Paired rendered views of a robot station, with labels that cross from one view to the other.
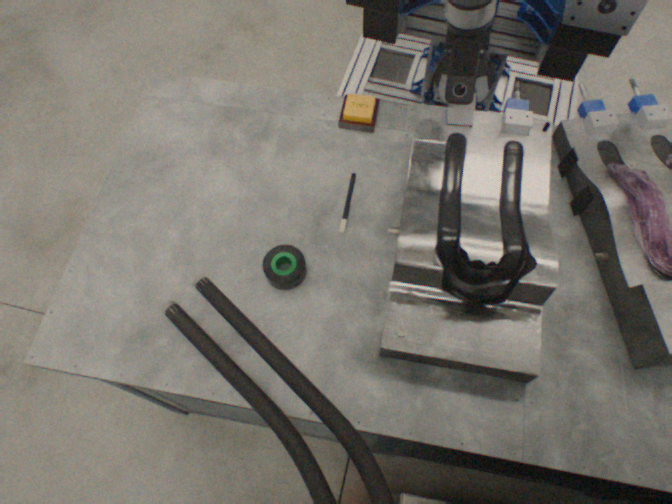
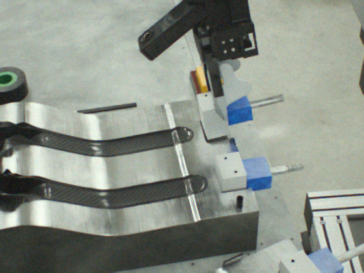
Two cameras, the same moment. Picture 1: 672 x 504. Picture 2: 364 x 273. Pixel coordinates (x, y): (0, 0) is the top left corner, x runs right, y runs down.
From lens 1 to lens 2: 1.03 m
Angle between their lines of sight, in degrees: 43
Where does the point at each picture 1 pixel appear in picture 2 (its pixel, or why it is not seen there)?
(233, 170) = (104, 32)
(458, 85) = (149, 31)
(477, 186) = (127, 167)
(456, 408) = not seen: outside the picture
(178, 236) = (24, 26)
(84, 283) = not seen: outside the picture
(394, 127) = not seen: hidden behind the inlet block
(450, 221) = (60, 145)
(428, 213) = (64, 127)
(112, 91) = (298, 43)
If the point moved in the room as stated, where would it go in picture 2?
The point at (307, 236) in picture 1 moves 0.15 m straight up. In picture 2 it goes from (49, 95) to (36, 30)
